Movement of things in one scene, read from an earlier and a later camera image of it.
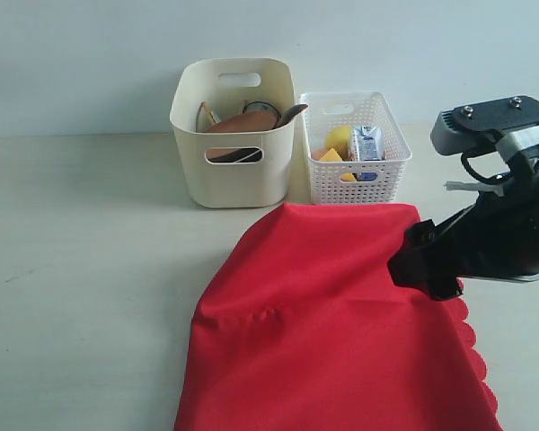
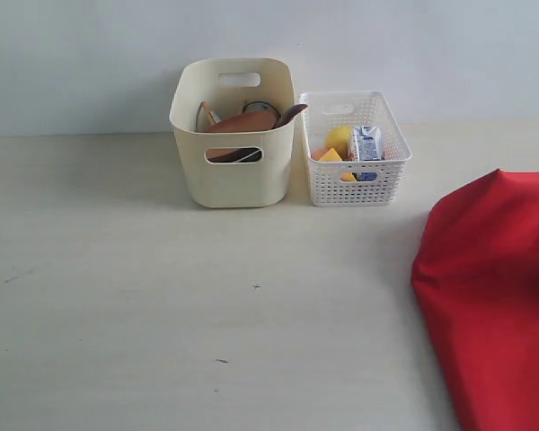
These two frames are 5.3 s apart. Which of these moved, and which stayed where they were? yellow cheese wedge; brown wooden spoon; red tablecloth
Moved: red tablecloth
Stayed: yellow cheese wedge; brown wooden spoon
